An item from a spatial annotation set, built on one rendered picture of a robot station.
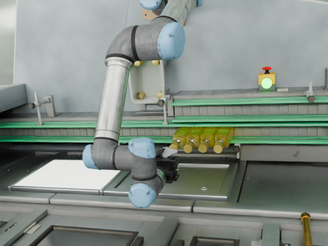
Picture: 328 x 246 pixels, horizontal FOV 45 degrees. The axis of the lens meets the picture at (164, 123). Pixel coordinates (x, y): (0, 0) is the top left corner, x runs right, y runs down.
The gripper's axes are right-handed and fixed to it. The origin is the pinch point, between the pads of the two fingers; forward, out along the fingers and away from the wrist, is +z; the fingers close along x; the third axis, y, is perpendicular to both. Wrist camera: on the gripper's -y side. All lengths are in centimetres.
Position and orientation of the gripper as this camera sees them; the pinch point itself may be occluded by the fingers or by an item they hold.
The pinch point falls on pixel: (166, 156)
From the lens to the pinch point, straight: 145.7
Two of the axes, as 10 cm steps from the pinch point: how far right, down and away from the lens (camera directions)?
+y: 9.6, 0.1, -2.8
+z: 2.8, -2.6, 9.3
